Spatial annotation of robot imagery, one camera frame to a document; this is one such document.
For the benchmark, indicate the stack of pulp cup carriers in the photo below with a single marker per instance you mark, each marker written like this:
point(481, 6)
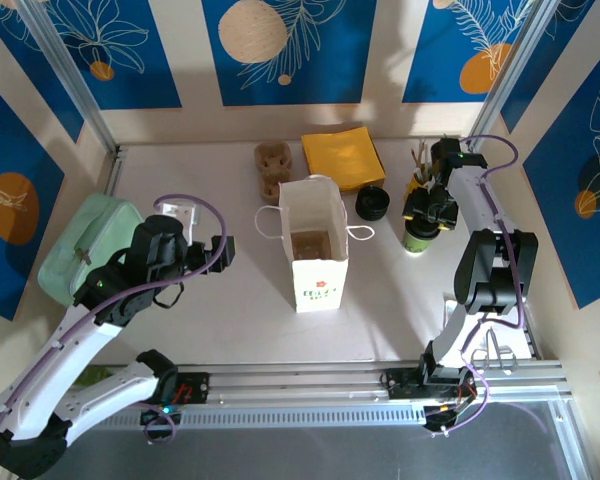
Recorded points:
point(275, 165)

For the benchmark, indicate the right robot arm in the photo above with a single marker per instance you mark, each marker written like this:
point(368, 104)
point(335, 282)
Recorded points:
point(472, 200)

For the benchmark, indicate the single pulp cup carrier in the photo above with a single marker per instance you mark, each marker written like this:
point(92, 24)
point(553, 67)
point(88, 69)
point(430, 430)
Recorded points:
point(310, 246)

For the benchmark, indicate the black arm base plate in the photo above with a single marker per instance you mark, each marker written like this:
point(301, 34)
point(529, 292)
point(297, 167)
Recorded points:
point(197, 387)
point(400, 384)

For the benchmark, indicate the green sticker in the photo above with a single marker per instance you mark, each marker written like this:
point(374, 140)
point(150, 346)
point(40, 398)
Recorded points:
point(97, 375)

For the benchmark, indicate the white paper takeout bag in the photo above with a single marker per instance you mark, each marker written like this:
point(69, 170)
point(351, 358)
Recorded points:
point(320, 290)

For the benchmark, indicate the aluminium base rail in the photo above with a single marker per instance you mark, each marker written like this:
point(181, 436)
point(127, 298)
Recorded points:
point(300, 380)

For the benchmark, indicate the green paper coffee cup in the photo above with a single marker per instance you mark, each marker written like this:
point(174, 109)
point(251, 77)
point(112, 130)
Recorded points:
point(419, 246)

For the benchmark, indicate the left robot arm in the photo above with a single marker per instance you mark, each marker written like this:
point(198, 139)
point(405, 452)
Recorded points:
point(45, 370)

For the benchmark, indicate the yellow napkin box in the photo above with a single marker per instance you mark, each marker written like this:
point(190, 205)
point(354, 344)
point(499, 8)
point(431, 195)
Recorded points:
point(367, 182)

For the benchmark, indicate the black controller board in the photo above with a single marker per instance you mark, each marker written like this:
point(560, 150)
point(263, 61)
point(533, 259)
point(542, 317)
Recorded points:
point(160, 422)
point(447, 417)

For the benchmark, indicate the stack of black cup lids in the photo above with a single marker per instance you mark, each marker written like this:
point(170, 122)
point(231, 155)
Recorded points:
point(373, 202)

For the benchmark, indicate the aluminium corner post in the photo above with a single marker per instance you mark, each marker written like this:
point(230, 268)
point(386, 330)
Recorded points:
point(70, 80)
point(510, 70)

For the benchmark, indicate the stack of yellow napkins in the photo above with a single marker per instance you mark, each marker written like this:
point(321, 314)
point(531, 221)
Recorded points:
point(340, 150)

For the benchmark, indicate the wooden stir stick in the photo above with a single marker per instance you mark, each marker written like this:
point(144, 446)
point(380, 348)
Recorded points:
point(420, 157)

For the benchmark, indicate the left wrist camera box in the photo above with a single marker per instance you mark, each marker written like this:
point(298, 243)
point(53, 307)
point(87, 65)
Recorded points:
point(180, 212)

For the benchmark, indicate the mint green zip pouch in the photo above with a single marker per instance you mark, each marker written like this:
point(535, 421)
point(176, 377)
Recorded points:
point(105, 225)

